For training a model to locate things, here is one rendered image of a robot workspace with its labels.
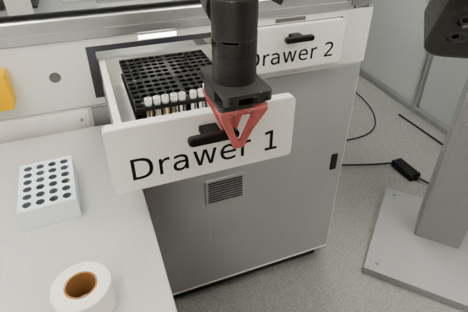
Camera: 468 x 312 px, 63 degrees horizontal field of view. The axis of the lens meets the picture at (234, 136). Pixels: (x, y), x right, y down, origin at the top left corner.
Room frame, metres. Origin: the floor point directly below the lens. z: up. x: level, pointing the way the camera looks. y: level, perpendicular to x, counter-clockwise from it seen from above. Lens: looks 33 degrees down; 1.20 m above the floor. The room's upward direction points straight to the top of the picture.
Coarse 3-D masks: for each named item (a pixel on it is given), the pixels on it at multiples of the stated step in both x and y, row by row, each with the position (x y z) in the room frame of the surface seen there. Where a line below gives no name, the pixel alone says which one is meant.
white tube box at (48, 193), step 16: (48, 160) 0.54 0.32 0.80; (64, 160) 0.55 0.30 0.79; (32, 176) 0.50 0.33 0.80; (48, 176) 0.50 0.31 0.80; (64, 176) 0.50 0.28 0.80; (32, 192) 0.46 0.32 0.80; (48, 192) 0.46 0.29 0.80; (64, 192) 0.46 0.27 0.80; (32, 208) 0.42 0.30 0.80; (48, 208) 0.43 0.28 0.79; (64, 208) 0.44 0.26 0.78; (80, 208) 0.45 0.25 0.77; (32, 224) 0.42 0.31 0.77; (48, 224) 0.42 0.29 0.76
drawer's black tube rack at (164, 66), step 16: (128, 64) 0.73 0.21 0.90; (144, 64) 0.73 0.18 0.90; (160, 64) 0.74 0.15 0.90; (176, 64) 0.73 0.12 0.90; (192, 64) 0.73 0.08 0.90; (208, 64) 0.74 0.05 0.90; (128, 80) 0.66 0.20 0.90; (144, 80) 0.65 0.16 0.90; (160, 80) 0.66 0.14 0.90; (176, 80) 0.65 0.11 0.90; (192, 80) 0.65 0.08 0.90; (128, 96) 0.65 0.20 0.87; (144, 96) 0.59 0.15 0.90; (160, 96) 0.59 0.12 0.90; (144, 112) 0.56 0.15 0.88
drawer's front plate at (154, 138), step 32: (288, 96) 0.53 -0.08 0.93; (128, 128) 0.44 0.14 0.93; (160, 128) 0.45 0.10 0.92; (192, 128) 0.47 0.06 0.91; (256, 128) 0.51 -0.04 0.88; (288, 128) 0.53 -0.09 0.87; (128, 160) 0.44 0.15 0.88; (192, 160) 0.47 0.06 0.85; (224, 160) 0.49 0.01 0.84; (256, 160) 0.51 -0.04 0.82
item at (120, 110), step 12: (180, 48) 0.83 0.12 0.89; (192, 48) 0.84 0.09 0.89; (204, 48) 0.85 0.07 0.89; (108, 60) 0.77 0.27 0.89; (120, 60) 0.78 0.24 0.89; (108, 72) 0.77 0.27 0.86; (120, 72) 0.78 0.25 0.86; (108, 84) 0.64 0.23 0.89; (120, 84) 0.77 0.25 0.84; (108, 96) 0.60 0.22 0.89; (120, 96) 0.71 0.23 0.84; (108, 108) 0.59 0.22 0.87; (120, 108) 0.66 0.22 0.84; (120, 120) 0.52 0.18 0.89
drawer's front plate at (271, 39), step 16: (272, 32) 0.87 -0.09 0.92; (288, 32) 0.89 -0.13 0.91; (304, 32) 0.90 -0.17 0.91; (320, 32) 0.92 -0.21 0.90; (336, 32) 0.93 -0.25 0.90; (272, 48) 0.87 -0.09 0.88; (288, 48) 0.89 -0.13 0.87; (304, 48) 0.90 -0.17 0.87; (320, 48) 0.92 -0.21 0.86; (336, 48) 0.94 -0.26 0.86; (288, 64) 0.89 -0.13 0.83; (304, 64) 0.91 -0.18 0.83; (320, 64) 0.92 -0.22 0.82
